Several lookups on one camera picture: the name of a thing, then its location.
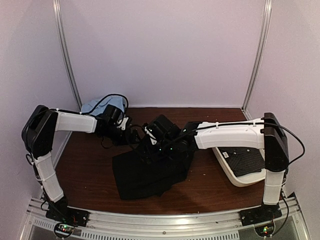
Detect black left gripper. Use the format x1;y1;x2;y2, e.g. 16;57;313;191
102;124;142;146

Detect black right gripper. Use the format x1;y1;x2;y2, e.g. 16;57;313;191
141;138;177;164

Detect black long sleeve shirt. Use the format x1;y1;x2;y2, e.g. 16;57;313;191
112;150;195;200

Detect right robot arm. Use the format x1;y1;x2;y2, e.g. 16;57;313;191
143;112;289;221

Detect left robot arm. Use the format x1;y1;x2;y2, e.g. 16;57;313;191
21;105;141;203

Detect light blue folded shirt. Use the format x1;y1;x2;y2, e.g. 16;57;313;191
81;94;129;116

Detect dark pinstriped folded shirt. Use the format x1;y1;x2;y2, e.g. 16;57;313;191
218;147;265;177

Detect white plastic laundry basket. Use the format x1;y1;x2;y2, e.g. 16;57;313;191
212;147;266;187

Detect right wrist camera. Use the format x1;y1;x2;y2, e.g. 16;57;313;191
144;114;181;145

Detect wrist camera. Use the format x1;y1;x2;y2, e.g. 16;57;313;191
144;114;181;145
102;105;130;131

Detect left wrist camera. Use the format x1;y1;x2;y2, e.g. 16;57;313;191
102;105;130;131

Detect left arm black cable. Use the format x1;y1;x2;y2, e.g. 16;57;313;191
87;92;130;118

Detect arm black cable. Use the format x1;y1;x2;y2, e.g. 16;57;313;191
87;92;130;118
159;117;306;167

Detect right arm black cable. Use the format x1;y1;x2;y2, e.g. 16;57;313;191
159;117;306;167

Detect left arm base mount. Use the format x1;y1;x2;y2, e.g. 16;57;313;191
45;197;90;227

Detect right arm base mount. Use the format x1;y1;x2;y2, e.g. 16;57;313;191
239;203;283;226

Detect aluminium frame post left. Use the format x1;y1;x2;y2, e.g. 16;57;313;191
52;0;82;110

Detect aluminium frame post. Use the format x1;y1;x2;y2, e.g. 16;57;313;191
52;0;82;110
241;0;273;120

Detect aluminium frame post right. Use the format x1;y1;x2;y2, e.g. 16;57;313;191
241;0;273;120

